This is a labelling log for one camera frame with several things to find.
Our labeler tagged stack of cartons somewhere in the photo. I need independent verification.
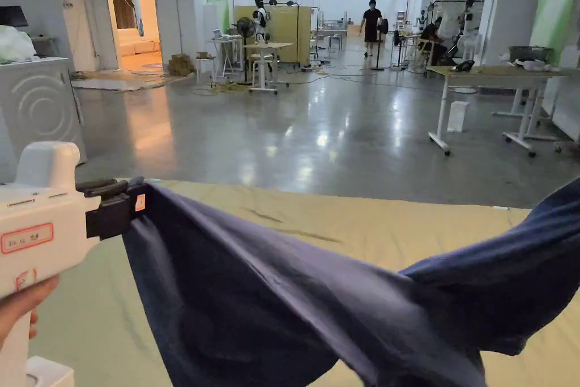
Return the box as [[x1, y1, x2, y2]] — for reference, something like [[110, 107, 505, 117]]
[[167, 54, 198, 76]]

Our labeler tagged white washing machine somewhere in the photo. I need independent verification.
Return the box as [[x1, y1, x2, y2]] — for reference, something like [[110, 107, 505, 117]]
[[0, 24, 88, 171]]

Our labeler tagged cream sofa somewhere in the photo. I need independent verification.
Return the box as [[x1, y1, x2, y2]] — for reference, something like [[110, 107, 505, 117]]
[[117, 40, 162, 59]]

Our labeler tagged person's left hand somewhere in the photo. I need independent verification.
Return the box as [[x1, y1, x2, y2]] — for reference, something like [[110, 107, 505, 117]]
[[0, 274, 61, 348]]

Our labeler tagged dark blue shirt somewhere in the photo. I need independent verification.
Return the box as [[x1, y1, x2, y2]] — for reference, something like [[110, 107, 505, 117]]
[[122, 180, 580, 387]]

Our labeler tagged white desk with stool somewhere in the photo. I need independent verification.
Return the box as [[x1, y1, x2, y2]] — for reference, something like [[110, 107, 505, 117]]
[[242, 41, 295, 96]]

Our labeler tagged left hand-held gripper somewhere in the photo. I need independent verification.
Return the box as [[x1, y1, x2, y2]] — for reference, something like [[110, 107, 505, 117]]
[[0, 141, 149, 387]]

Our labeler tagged white humanoid robot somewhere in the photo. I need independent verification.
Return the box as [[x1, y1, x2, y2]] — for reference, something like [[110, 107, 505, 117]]
[[251, 0, 274, 45]]

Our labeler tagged wooden table with white legs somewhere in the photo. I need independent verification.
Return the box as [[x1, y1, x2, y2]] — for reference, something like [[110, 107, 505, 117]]
[[425, 45, 580, 158]]

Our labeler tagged white table with laptop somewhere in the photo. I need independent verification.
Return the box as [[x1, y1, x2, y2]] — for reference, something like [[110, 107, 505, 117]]
[[207, 28, 245, 80]]

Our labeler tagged black standing fan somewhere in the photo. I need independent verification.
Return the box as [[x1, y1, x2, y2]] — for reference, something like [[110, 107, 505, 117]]
[[370, 18, 391, 73], [232, 16, 257, 86]]

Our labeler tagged white paper bag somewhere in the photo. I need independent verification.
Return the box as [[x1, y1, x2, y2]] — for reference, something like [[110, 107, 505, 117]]
[[447, 100, 470, 134]]

